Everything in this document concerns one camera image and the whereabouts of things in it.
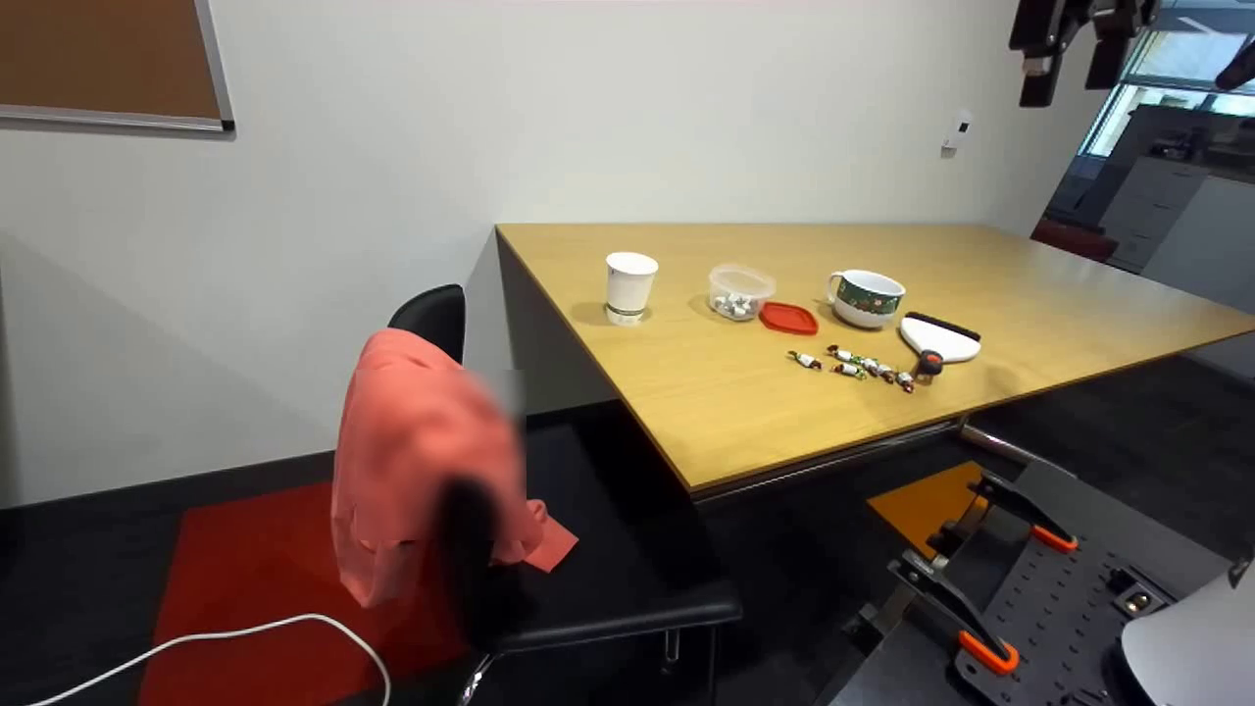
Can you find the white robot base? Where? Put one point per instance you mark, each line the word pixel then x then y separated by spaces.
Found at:
pixel 1199 647

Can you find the white paper cup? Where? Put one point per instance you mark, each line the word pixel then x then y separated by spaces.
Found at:
pixel 628 285

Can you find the red lid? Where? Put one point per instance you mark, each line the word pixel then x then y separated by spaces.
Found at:
pixel 791 319

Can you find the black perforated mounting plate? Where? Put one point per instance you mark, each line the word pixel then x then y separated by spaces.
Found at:
pixel 1067 609

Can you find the salmon pink jacket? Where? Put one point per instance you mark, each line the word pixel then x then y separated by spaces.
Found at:
pixel 414 421

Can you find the black office chair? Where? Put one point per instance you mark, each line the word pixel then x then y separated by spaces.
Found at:
pixel 642 596

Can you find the cork bulletin board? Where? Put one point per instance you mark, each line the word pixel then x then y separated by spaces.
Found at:
pixel 112 64

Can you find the white spatula black handle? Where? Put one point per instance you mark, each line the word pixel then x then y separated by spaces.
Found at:
pixel 936 344

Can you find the wrapped candy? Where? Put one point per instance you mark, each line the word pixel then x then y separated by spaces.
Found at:
pixel 840 353
pixel 854 369
pixel 905 376
pixel 806 357

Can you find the black orange clamp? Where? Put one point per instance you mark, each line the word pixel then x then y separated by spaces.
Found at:
pixel 973 638
pixel 1031 510

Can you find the white green ceramic bowl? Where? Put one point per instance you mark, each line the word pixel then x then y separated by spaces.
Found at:
pixel 866 298

